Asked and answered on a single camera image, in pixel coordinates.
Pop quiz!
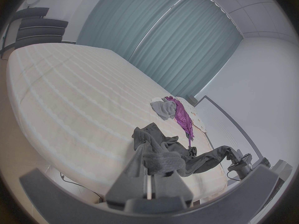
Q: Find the grey garment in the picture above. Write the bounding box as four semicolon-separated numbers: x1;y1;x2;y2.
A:
150;100;177;120

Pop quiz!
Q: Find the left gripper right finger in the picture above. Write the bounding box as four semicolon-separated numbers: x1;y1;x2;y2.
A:
150;170;193;208

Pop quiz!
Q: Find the black T-shirt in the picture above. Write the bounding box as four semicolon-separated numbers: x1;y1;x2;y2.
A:
131;122;237;178

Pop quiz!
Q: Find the black cable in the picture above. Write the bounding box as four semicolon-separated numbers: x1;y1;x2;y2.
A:
59;172;104;201

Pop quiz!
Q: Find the blue-green curtain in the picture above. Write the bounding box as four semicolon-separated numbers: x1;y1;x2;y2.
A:
77;0;193;60
128;0;243;98

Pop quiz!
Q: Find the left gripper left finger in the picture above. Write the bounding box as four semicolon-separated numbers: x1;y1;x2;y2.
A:
105;144;149;210

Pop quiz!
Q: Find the black chest of drawers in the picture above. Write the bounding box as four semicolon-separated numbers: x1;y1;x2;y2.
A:
15;7;69;49

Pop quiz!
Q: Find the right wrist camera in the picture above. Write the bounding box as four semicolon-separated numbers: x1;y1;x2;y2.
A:
241;154;253;166

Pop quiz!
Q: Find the bed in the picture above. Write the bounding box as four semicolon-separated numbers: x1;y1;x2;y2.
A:
6;42;268;206

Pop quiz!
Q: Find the white printed pillow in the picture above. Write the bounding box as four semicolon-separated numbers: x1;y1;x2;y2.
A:
176;97;208;133

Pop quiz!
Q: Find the purple satin garment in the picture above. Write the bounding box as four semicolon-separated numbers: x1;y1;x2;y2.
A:
164;96;195;147

